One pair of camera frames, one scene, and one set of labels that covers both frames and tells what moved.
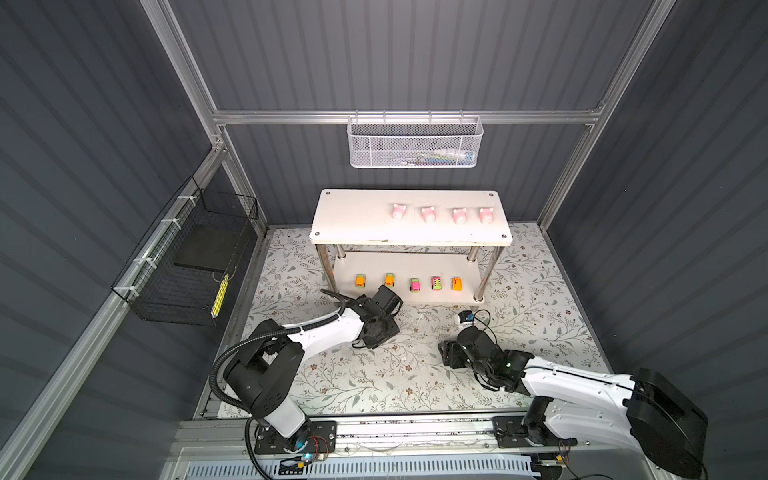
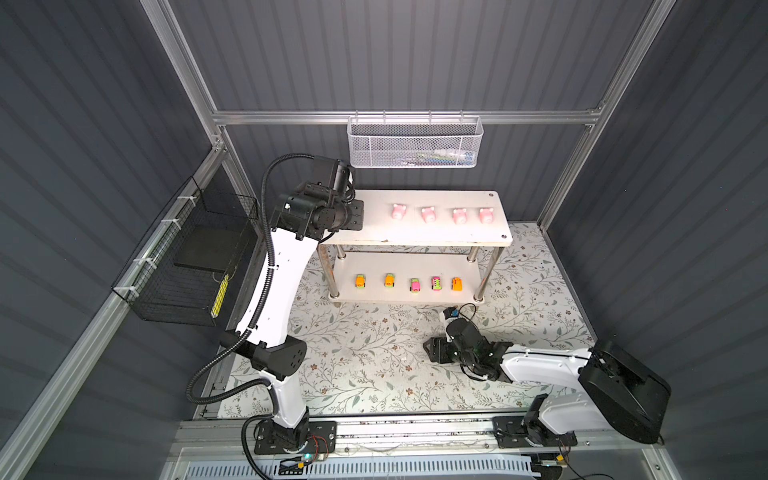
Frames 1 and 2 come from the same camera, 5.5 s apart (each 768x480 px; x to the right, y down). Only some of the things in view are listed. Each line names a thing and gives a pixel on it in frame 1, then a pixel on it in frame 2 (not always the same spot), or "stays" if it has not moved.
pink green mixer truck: (415, 285) stays
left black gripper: (393, 330) → (355, 208)
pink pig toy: (460, 216) stays
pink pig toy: (398, 211) stays
